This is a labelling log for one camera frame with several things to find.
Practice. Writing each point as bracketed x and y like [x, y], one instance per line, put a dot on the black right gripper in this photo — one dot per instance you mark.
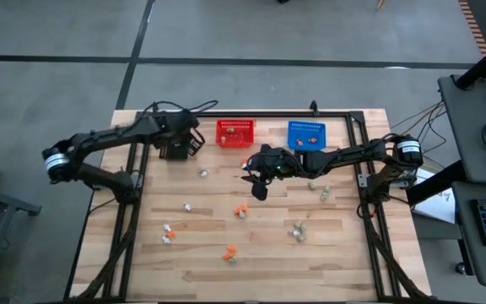
[268, 164]

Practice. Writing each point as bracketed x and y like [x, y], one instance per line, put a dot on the silver mounting bracket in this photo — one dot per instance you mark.
[363, 181]

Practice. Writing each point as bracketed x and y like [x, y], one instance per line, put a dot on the black aluminium table frame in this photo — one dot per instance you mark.
[268, 114]

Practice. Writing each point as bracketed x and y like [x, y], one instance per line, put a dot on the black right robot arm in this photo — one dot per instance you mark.
[352, 154]

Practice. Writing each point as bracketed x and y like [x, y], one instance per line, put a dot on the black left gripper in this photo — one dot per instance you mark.
[175, 128]

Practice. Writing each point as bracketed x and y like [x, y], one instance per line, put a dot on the black desk caster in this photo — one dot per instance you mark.
[460, 268]

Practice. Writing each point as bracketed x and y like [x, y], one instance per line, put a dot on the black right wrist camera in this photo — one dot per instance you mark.
[260, 192]

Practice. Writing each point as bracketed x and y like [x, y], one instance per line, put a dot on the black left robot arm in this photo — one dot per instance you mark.
[99, 137]

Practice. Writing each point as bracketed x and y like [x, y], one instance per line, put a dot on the grey desk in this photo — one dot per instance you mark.
[464, 253]
[466, 139]

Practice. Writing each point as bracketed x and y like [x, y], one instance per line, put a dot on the black desk leg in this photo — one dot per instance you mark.
[430, 183]

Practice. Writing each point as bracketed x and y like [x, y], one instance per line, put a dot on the blue plastic basket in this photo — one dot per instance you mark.
[306, 128]

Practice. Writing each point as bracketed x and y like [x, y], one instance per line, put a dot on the black table clamp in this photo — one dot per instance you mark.
[155, 109]
[314, 109]

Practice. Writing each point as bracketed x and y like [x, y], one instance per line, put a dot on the black diagonal post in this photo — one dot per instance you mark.
[483, 63]

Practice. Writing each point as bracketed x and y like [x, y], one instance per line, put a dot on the red plastic basket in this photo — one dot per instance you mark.
[245, 141]

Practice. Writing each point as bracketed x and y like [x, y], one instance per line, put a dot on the white paper sheet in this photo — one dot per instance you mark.
[439, 207]

